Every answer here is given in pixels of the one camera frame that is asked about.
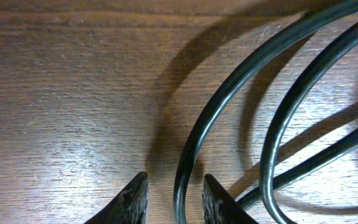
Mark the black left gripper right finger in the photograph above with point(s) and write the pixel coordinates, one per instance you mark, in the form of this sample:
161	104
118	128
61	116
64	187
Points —
219	207

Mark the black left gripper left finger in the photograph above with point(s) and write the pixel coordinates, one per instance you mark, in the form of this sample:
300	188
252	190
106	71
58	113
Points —
129	206

